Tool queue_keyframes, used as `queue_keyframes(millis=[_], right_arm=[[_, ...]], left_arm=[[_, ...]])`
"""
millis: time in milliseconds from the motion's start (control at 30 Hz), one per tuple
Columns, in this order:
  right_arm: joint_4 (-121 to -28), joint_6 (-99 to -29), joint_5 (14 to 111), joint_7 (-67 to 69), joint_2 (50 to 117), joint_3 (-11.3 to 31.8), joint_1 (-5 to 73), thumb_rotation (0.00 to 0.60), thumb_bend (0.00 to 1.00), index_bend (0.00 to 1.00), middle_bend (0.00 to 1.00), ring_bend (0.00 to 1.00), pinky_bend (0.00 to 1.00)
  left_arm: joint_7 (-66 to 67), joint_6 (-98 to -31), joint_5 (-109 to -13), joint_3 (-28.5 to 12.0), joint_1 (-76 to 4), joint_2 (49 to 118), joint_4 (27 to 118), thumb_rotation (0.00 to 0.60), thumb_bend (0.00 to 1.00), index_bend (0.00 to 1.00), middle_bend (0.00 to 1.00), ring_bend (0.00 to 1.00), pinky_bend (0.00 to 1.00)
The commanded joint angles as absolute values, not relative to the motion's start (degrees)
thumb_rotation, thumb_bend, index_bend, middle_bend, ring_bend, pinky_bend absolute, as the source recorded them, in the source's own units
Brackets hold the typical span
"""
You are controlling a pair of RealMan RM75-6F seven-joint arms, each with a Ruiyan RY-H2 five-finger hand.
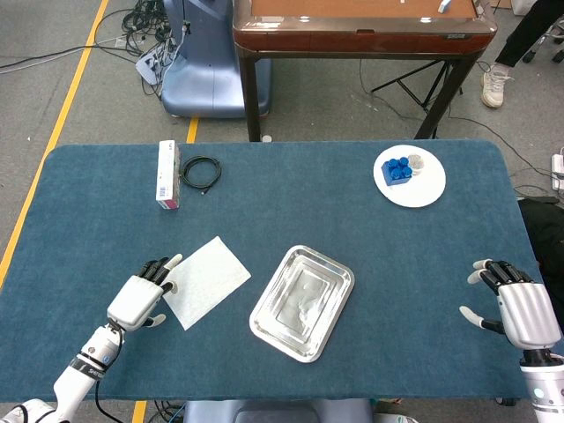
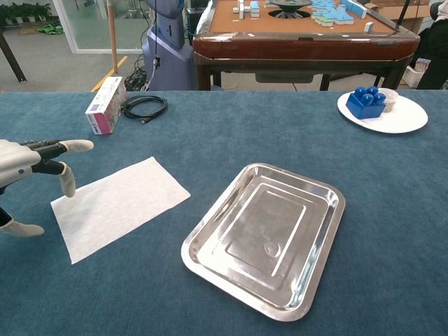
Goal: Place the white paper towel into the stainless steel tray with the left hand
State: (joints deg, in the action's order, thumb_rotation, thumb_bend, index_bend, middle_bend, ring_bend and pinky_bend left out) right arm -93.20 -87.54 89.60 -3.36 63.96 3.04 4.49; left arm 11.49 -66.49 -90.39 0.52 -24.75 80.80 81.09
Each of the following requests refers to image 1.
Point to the white pink cardboard box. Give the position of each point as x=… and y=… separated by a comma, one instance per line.
x=166, y=176

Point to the black bag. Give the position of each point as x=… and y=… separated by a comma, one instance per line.
x=548, y=238

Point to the black tripod stand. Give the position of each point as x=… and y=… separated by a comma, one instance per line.
x=410, y=75

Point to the person in black trousers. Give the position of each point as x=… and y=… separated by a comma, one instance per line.
x=520, y=39

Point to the brown mahjong table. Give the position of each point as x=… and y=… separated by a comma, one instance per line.
x=352, y=42

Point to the blue building block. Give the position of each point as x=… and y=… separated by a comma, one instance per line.
x=392, y=174

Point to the white power strip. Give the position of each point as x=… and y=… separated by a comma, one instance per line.
x=558, y=169

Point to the stainless steel tray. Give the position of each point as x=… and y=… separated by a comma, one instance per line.
x=304, y=304

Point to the grey floor power strip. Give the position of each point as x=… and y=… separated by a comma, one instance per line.
x=150, y=66

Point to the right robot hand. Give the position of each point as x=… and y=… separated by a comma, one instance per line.
x=526, y=313

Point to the white paper sheet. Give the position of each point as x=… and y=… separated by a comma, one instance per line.
x=207, y=282

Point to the blue grey robot torso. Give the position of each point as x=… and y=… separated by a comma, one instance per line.
x=273, y=412

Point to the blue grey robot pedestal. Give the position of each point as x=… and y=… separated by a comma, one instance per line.
x=207, y=79

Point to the white round plate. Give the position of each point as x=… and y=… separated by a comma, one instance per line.
x=418, y=189

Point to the small clear plastic container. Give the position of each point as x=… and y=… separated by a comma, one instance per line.
x=417, y=162

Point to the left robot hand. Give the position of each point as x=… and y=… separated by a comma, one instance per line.
x=132, y=302

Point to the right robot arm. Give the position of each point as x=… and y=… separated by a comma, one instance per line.
x=544, y=392

